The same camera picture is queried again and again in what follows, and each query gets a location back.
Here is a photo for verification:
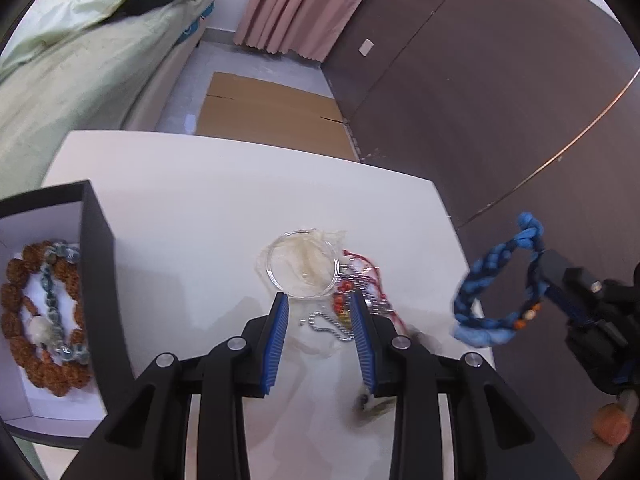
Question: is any pink curtain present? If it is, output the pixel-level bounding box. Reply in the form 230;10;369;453
234;0;393;63

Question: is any brown seed bead bracelet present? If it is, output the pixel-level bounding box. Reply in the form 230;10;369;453
0;241;93;397

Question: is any flat brown cardboard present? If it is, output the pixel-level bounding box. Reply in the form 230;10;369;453
195;71;361;163

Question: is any silver ball chain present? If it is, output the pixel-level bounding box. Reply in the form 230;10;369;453
299;310;356;343

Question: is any person's right hand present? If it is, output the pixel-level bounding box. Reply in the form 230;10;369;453
582;387;640;466

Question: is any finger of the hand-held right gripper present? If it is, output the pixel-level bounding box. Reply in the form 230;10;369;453
527;260;588;328
542;250;603;296

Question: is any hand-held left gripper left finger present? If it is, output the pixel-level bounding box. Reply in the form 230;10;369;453
62;292;291;480

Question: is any red cord bracelet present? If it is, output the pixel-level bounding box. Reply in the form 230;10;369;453
342;247;401;321

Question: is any black box white inside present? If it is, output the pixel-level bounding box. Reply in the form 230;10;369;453
0;179;136;453

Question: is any grey-blue bead bracelet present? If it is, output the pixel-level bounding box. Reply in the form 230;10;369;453
37;242;92;363

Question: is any silver beaded bracelet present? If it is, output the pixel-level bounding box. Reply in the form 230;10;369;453
357;265;398;317

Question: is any multicolour bead bracelet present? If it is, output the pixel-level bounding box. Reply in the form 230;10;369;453
334;280;358;328

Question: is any black cloth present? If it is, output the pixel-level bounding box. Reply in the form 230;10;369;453
107;0;180;23

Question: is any bed with green sheet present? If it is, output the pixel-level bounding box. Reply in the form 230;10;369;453
0;0;221;201

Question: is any blue braided bracelet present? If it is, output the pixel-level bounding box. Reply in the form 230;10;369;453
450;211;551;348

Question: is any silver bangle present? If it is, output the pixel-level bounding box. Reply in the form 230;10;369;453
267;230;343;298

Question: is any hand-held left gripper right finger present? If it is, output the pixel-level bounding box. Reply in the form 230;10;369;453
348;290;581;480

